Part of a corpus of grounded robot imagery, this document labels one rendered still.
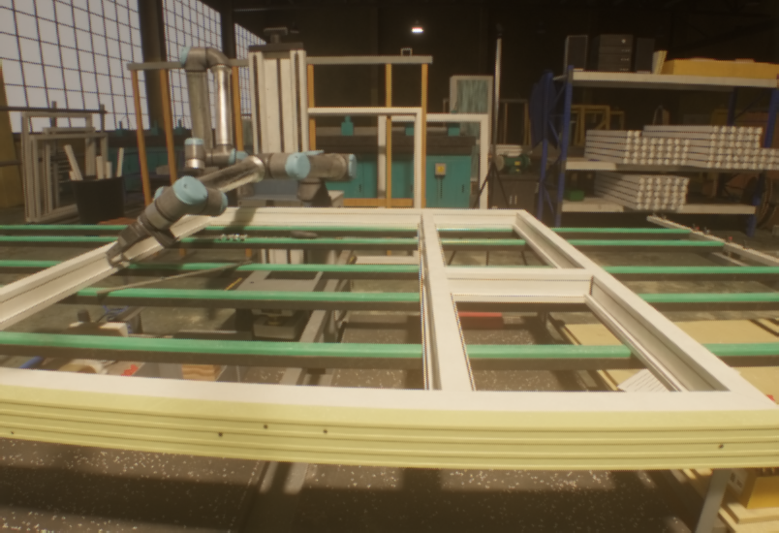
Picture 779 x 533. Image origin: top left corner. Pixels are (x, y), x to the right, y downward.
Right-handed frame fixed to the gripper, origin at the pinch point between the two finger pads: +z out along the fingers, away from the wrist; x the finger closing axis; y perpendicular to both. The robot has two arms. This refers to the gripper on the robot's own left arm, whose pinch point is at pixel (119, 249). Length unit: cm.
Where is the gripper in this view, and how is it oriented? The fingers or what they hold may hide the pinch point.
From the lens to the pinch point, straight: 155.8
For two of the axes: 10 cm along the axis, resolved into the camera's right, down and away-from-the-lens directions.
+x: -0.5, 2.5, -9.7
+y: -5.7, -8.0, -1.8
